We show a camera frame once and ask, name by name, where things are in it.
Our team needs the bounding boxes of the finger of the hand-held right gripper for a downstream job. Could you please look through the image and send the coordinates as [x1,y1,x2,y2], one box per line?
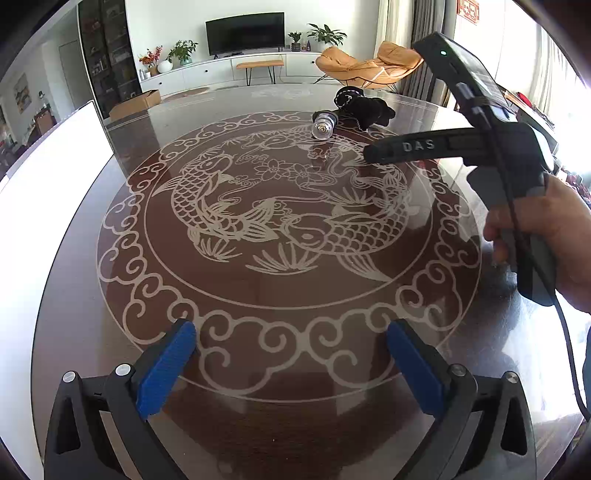
[362,137,403,165]

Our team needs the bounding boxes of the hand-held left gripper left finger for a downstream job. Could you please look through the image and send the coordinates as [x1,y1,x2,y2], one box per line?
[44,318,199,480]

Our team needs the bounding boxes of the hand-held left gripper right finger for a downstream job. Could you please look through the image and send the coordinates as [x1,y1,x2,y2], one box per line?
[385,318,539,480]

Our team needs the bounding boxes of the silver flashlight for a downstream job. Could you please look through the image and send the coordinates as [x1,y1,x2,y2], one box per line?
[310,110,342,140]

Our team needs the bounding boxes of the patterned glass desktop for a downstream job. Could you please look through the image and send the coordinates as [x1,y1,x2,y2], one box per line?
[30,83,591,480]

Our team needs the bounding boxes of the person's right hand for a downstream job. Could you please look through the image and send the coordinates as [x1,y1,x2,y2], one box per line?
[484,173,591,315]

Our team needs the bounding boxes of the orange lounge chair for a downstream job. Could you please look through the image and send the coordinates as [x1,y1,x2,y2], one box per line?
[315,41,424,90]

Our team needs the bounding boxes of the large leafy potted plant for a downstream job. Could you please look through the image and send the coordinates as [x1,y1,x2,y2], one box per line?
[307,24,348,47]

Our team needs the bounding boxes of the grey and white curtain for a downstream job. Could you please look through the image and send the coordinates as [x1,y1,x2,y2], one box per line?
[376,0,455,107]

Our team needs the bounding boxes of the wooden bench black legs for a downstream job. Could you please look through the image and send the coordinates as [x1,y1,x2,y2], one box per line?
[236,59,284,86]

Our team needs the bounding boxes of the black television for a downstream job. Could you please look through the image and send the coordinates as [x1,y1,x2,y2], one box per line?
[205,13,286,57]

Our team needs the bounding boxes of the white television cabinet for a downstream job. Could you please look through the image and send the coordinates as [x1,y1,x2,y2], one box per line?
[139,52,333,95]

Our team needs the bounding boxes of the white partition board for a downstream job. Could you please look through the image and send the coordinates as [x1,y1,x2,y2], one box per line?
[0,100,116,480]

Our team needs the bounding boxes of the green bushy potted plant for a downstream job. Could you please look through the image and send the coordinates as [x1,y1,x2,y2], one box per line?
[167,39,199,65]

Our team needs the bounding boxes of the red flower arrangement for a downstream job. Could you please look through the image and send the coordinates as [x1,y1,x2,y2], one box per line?
[139,45,163,79]

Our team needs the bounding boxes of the cardboard box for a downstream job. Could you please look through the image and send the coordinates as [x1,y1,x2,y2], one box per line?
[109,89,162,121]

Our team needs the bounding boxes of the dark glass display cabinet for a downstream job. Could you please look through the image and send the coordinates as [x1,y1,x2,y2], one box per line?
[78,0,141,118]

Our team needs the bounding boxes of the framed landscape painting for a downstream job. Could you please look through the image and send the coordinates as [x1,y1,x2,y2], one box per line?
[13,73,32,114]

